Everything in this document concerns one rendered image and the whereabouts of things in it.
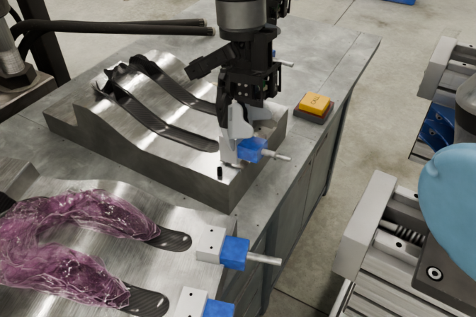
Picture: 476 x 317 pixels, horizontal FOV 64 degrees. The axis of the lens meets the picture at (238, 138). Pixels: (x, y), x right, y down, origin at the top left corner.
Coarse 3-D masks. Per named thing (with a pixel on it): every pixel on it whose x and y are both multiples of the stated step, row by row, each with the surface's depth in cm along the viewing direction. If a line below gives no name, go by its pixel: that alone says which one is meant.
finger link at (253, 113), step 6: (240, 102) 68; (246, 108) 69; (252, 108) 69; (258, 108) 69; (264, 108) 68; (246, 114) 69; (252, 114) 70; (258, 114) 69; (264, 114) 69; (270, 114) 68; (246, 120) 71; (252, 120) 72
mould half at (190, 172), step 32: (128, 64) 103; (160, 64) 90; (96, 96) 80; (160, 96) 85; (64, 128) 87; (96, 128) 80; (128, 128) 78; (192, 128) 80; (128, 160) 81; (160, 160) 74; (192, 160) 73; (192, 192) 76; (224, 192) 70
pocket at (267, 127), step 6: (258, 120) 84; (264, 120) 83; (270, 120) 82; (252, 126) 82; (258, 126) 84; (264, 126) 84; (270, 126) 83; (276, 126) 82; (258, 132) 82; (264, 132) 82; (270, 132) 80
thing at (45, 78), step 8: (40, 72) 114; (40, 80) 111; (48, 80) 112; (32, 88) 108; (40, 88) 111; (48, 88) 113; (56, 88) 115; (0, 96) 105; (8, 96) 105; (16, 96) 105; (24, 96) 107; (32, 96) 109; (40, 96) 111; (0, 104) 103; (8, 104) 103; (16, 104) 106; (24, 104) 108; (0, 112) 102; (8, 112) 104; (16, 112) 106; (0, 120) 103
